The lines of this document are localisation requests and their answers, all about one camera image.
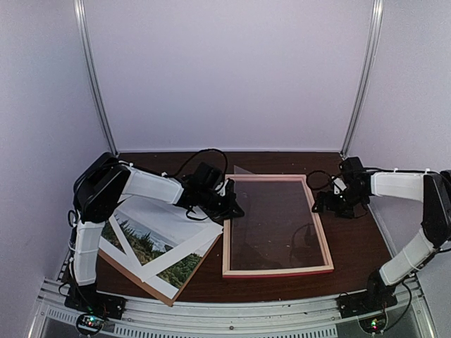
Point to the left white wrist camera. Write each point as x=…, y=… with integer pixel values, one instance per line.
x=224, y=187

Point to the landscape photo print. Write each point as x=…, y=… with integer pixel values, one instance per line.
x=159, y=251

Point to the right aluminium corner post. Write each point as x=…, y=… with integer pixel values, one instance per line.
x=367, y=66

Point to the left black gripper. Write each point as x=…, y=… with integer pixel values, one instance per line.
x=227, y=211

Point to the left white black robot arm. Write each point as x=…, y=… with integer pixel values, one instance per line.
x=109, y=181

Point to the brown backing board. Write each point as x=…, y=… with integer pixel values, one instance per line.
x=165, y=286

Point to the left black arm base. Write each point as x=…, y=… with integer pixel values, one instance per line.
x=87, y=299

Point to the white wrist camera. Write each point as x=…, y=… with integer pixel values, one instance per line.
x=224, y=187
x=338, y=186

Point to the pink wooden picture frame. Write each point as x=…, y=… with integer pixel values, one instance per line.
x=275, y=229

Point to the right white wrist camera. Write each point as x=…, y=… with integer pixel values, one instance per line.
x=338, y=186

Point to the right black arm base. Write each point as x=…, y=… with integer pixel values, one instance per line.
x=375, y=297

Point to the front aluminium rail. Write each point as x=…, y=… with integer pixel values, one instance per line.
x=316, y=317

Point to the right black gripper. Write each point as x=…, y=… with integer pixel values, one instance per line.
x=349, y=213

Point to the clear acrylic sheet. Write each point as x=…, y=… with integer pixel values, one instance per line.
x=271, y=225

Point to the left aluminium corner post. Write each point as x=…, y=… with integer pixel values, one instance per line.
x=80, y=16

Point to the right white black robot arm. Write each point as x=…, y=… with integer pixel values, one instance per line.
x=412, y=209

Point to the aluminium corner post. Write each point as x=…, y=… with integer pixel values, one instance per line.
x=80, y=16
x=367, y=66

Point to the white photo mat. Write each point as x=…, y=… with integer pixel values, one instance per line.
x=160, y=234

